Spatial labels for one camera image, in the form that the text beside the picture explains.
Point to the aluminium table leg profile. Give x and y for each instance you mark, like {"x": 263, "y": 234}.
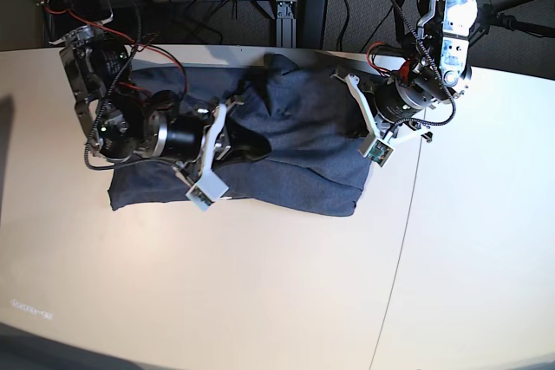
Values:
{"x": 286, "y": 24}

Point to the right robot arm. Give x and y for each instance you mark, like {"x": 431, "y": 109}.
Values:
{"x": 128, "y": 125}

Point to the black power adapter brick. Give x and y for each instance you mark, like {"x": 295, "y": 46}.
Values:
{"x": 311, "y": 19}

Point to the blue grey T-shirt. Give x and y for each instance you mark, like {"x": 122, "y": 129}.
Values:
{"x": 314, "y": 127}

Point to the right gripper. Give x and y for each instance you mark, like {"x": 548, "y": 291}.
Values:
{"x": 204, "y": 138}

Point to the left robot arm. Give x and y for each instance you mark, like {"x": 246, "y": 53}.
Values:
{"x": 437, "y": 64}

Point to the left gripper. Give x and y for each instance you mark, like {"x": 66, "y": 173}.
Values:
{"x": 389, "y": 101}

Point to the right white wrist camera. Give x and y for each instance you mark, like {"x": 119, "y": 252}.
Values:
{"x": 208, "y": 189}

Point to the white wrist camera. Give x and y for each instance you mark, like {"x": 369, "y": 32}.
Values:
{"x": 208, "y": 189}
{"x": 376, "y": 150}

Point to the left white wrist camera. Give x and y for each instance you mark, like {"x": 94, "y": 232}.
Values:
{"x": 376, "y": 150}

